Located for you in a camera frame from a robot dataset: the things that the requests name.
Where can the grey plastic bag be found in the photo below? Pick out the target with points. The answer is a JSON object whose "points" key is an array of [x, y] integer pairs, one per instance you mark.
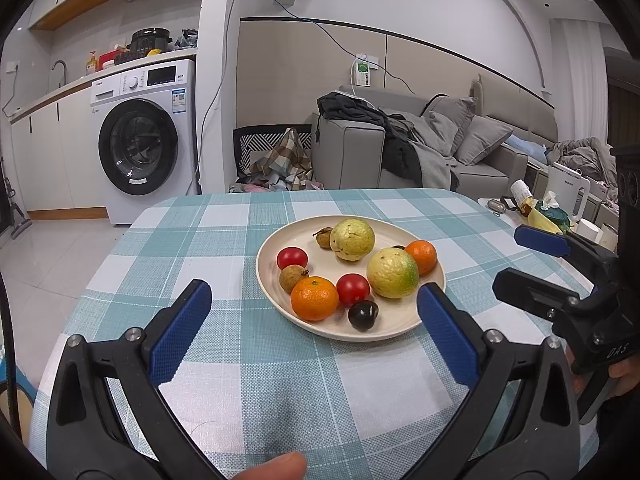
{"points": [[186, 40]]}

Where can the person's right forearm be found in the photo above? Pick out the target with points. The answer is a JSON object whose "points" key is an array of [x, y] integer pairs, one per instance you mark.
{"points": [[622, 430]]}

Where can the white cup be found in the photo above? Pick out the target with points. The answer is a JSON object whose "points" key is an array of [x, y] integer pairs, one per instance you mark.
{"points": [[588, 232], [610, 239]]}

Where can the orange mandarin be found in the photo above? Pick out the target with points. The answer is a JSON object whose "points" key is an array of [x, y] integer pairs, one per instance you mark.
{"points": [[315, 300], [422, 256]]}

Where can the white curtain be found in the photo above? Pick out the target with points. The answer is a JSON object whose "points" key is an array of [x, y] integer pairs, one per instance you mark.
{"points": [[585, 85]]}

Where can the grey crumpled clothes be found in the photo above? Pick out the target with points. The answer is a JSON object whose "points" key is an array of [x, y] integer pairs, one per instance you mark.
{"points": [[582, 157]]}

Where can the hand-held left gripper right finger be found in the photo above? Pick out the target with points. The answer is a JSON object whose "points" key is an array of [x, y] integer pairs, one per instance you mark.
{"points": [[447, 335]]}

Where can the dark purple plum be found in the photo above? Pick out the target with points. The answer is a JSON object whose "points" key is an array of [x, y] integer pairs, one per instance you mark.
{"points": [[362, 316]]}

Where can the grey sofa cushion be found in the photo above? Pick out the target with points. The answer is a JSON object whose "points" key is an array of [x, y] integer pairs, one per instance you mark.
{"points": [[482, 137], [445, 120]]}

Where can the white electric kettle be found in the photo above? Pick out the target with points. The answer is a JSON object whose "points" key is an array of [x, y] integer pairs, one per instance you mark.
{"points": [[565, 190]]}

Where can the brown longan with stem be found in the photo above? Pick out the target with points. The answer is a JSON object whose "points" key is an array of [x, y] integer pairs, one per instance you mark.
{"points": [[325, 239]]}

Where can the red tomato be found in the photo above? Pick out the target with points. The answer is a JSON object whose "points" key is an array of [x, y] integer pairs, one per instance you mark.
{"points": [[352, 289], [292, 258]]}

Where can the black pressure cooker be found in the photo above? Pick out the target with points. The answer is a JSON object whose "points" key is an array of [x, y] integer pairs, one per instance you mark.
{"points": [[150, 40]]}

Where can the black white patterned basket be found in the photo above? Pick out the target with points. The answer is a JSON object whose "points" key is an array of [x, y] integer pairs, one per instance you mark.
{"points": [[260, 142]]}

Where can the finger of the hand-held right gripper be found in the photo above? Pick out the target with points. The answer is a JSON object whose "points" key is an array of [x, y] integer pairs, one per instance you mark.
{"points": [[542, 241], [530, 295]]}

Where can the teal checkered tablecloth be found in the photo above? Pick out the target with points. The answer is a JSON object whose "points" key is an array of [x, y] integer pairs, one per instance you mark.
{"points": [[225, 240]]}

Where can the yellow green guava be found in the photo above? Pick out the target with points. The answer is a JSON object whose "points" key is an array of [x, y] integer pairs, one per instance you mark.
{"points": [[392, 272]]}

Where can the yellow plastic bag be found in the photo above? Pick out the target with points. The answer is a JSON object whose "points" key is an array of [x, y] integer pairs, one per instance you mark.
{"points": [[540, 220]]}

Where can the metal kitchen faucet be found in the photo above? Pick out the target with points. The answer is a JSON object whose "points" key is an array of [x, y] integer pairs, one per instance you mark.
{"points": [[60, 67]]}

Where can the stick vacuum cleaner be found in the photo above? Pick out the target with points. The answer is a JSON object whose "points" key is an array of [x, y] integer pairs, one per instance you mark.
{"points": [[17, 220]]}

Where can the plaid cloth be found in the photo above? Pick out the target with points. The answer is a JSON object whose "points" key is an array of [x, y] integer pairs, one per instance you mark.
{"points": [[282, 160]]}

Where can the pile of clothes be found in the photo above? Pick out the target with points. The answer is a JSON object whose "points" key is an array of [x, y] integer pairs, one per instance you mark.
{"points": [[260, 187]]}

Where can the white kitchen counter cabinet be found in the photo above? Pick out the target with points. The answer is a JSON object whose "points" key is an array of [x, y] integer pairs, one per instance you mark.
{"points": [[55, 160]]}

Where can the dark clothes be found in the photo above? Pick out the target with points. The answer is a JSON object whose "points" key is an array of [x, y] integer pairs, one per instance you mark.
{"points": [[400, 150]]}

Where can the red box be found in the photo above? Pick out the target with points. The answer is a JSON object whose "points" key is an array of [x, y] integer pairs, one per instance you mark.
{"points": [[111, 60]]}

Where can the grey blanket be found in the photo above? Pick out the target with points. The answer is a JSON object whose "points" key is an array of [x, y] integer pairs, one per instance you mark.
{"points": [[432, 165]]}

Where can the yellow soap bottle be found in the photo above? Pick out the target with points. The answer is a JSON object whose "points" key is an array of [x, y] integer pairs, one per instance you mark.
{"points": [[91, 65]]}

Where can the person's right hand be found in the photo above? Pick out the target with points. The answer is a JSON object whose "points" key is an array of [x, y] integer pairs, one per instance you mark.
{"points": [[627, 377]]}

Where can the cream round plate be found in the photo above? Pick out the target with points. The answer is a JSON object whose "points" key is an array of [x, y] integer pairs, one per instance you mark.
{"points": [[400, 317]]}

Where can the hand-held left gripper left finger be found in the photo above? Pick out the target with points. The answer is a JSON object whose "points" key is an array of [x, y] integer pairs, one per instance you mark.
{"points": [[180, 330]]}

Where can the white wall socket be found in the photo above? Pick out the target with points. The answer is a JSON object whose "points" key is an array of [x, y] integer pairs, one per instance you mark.
{"points": [[13, 67]]}

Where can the person's left hand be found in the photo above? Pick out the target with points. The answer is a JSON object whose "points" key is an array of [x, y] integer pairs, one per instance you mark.
{"points": [[277, 467]]}

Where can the grey sofa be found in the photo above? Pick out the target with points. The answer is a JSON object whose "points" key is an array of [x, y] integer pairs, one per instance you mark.
{"points": [[350, 160]]}

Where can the white washing machine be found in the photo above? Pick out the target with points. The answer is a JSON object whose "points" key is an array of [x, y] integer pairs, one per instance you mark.
{"points": [[145, 150]]}

